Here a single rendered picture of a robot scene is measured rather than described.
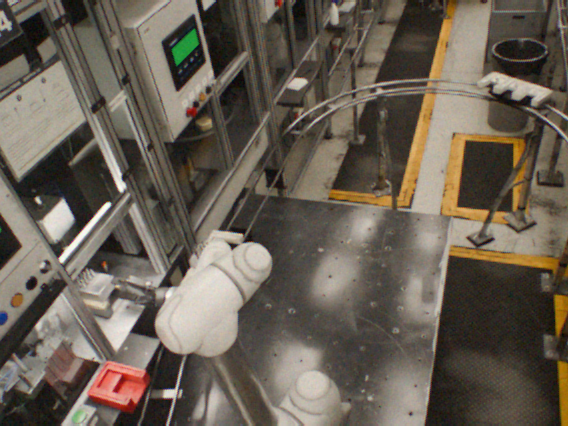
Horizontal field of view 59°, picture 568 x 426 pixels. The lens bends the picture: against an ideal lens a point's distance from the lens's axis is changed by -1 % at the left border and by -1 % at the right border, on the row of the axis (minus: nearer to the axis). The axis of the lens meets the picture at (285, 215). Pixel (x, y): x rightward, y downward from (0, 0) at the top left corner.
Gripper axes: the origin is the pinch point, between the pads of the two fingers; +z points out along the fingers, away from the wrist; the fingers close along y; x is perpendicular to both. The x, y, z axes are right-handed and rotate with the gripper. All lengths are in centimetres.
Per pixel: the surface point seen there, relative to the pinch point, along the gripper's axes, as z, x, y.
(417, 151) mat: -78, -240, -101
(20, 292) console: -6, 35, 42
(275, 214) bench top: -26, -83, -34
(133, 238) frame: 11.3, -25.5, -1.1
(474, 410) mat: -132, -37, -100
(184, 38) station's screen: -9, -71, 64
